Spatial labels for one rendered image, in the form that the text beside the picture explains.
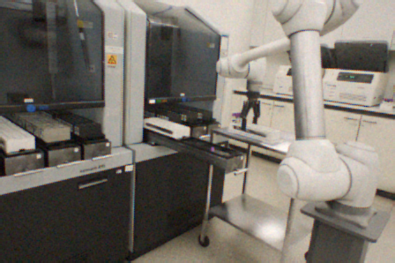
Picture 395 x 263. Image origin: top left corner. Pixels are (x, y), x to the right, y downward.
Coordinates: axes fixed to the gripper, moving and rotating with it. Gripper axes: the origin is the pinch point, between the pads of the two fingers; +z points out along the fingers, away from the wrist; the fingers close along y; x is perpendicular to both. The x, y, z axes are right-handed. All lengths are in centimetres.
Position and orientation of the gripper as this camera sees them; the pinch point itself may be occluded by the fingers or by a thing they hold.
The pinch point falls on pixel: (249, 125)
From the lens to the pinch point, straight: 168.9
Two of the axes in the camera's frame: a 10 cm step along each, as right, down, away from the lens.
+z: -0.8, 9.7, 2.3
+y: 7.0, -1.1, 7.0
